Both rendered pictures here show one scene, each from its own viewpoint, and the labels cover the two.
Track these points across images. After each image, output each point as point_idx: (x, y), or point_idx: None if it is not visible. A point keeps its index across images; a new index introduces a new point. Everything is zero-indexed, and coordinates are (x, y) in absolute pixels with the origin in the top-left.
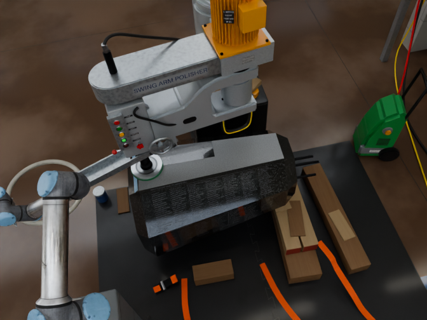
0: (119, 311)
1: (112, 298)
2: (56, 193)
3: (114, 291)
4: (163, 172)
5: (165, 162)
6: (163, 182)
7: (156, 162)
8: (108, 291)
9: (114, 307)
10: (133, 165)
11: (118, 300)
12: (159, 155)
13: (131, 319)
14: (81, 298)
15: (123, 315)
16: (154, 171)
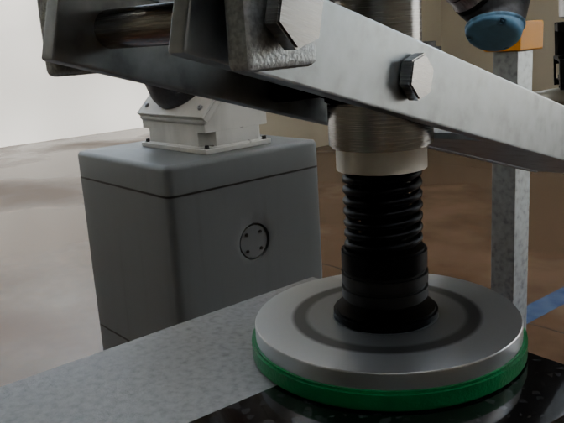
0: (136, 181)
1: (162, 162)
2: None
3: (164, 165)
4: (236, 360)
5: (271, 403)
6: (193, 329)
7: (328, 342)
8: (181, 164)
9: (146, 160)
10: (473, 289)
11: (149, 180)
12: (378, 420)
13: (157, 317)
14: (244, 152)
15: (139, 221)
16: (290, 310)
